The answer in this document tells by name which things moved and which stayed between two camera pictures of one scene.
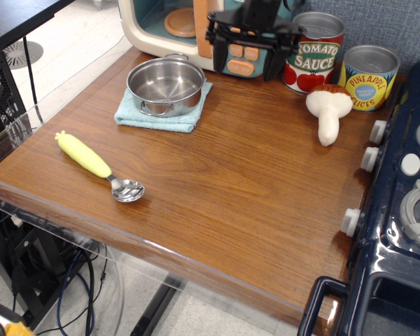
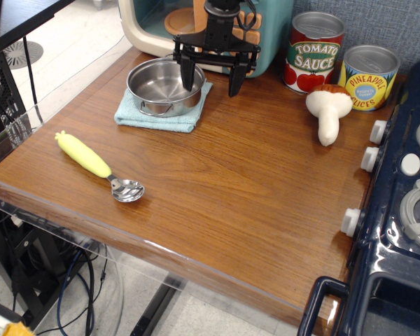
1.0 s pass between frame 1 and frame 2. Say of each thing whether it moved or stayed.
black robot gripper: moved
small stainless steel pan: stayed
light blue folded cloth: stayed
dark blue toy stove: stayed
